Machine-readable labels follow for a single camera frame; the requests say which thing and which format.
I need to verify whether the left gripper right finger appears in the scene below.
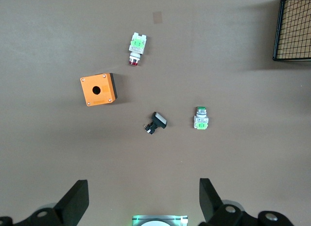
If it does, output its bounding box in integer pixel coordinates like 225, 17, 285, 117
198, 178, 295, 226

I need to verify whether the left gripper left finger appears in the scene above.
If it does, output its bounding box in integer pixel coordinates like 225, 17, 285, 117
0, 179, 89, 226

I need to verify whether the red push button switch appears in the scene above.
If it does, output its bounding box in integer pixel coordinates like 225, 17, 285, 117
128, 32, 148, 66

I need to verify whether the black rectangular white-faced button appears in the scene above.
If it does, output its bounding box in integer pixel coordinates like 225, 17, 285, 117
143, 111, 168, 136

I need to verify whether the brown tape patch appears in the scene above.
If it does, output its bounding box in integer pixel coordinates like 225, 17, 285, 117
152, 11, 163, 25

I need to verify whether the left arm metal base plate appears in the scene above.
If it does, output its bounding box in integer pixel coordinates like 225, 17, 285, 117
132, 214, 189, 226

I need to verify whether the green push button switch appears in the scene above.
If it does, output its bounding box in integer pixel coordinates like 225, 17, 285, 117
193, 105, 209, 130

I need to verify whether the orange button enclosure box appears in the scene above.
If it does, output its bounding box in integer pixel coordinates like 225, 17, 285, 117
80, 72, 119, 107

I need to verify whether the black wire basket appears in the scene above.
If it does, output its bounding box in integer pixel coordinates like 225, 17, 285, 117
272, 0, 311, 62

